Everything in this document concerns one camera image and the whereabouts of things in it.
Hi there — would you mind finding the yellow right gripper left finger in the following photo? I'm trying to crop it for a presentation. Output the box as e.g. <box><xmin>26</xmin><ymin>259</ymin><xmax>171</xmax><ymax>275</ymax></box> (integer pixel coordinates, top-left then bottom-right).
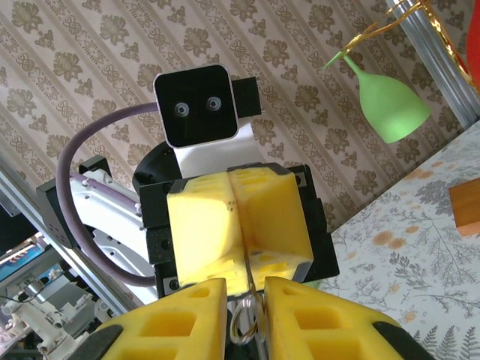
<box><xmin>73</xmin><ymin>277</ymin><xmax>228</xmax><ymax>360</ymax></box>

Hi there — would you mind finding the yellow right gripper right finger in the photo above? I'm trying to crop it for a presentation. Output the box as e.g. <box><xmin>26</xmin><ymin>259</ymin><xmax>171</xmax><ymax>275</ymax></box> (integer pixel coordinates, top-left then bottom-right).
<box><xmin>263</xmin><ymin>276</ymin><xmax>436</xmax><ymax>360</ymax></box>

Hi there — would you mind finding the floral tablecloth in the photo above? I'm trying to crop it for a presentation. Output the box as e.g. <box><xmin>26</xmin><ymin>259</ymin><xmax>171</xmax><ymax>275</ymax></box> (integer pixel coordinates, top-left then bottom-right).
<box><xmin>316</xmin><ymin>121</ymin><xmax>480</xmax><ymax>360</ymax></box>

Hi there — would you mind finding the white lab equipment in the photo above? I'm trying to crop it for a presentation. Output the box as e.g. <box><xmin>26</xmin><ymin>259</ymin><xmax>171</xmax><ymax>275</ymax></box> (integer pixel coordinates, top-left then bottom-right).
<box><xmin>0</xmin><ymin>275</ymin><xmax>113</xmax><ymax>360</ymax></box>

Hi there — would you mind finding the wooden rack base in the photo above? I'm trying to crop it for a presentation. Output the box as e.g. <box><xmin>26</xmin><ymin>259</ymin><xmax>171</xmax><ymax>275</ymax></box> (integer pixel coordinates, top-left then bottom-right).
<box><xmin>448</xmin><ymin>178</ymin><xmax>480</xmax><ymax>238</ymax></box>

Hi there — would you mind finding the green plastic wine glass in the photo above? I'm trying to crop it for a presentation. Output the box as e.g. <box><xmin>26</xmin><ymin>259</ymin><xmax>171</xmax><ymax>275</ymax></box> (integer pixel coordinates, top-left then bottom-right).
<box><xmin>321</xmin><ymin>51</ymin><xmax>432</xmax><ymax>145</ymax></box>

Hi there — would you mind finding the black monitor screen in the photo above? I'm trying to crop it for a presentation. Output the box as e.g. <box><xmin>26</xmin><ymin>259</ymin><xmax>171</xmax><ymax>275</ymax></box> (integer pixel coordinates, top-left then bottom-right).
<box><xmin>0</xmin><ymin>204</ymin><xmax>38</xmax><ymax>259</ymax></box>

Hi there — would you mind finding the red plastic wine glass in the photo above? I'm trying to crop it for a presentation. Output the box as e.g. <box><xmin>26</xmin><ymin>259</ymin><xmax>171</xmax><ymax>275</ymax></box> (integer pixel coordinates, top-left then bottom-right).
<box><xmin>465</xmin><ymin>0</ymin><xmax>480</xmax><ymax>93</ymax></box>

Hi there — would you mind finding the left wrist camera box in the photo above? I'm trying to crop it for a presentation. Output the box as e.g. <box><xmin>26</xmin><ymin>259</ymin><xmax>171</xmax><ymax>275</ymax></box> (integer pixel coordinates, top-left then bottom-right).
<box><xmin>153</xmin><ymin>64</ymin><xmax>264</xmax><ymax>178</ymax></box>

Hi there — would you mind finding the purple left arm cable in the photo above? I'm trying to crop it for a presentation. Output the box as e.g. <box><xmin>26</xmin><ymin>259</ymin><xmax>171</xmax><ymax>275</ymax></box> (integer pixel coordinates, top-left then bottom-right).
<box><xmin>55</xmin><ymin>101</ymin><xmax>168</xmax><ymax>288</ymax></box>

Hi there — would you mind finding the aluminium frame post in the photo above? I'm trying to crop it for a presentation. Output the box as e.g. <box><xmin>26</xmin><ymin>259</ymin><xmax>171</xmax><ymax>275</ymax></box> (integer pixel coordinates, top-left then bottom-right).
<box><xmin>0</xmin><ymin>159</ymin><xmax>158</xmax><ymax>318</ymax></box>
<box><xmin>385</xmin><ymin>0</ymin><xmax>480</xmax><ymax>131</ymax></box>

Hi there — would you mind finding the gold wire glass rack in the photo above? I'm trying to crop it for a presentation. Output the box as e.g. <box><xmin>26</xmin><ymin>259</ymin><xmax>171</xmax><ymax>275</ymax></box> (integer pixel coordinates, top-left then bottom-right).
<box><xmin>341</xmin><ymin>0</ymin><xmax>474</xmax><ymax>89</ymax></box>

